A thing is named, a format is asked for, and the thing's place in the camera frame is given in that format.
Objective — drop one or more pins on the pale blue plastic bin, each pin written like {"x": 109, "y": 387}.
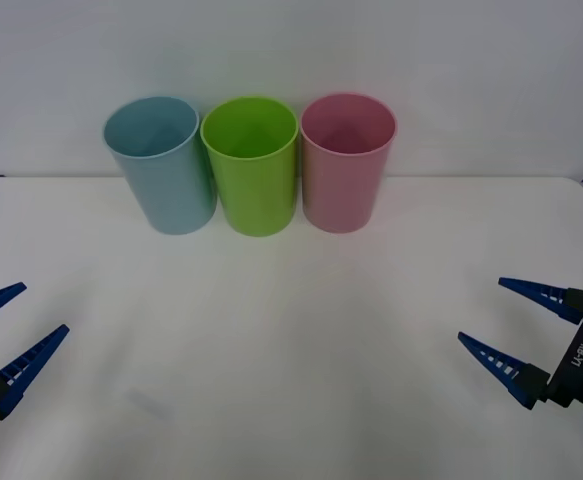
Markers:
{"x": 171, "y": 190}

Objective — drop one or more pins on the pink plastic bin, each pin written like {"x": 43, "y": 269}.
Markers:
{"x": 341, "y": 195}

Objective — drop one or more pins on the green plastic bin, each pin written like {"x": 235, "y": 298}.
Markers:
{"x": 256, "y": 195}

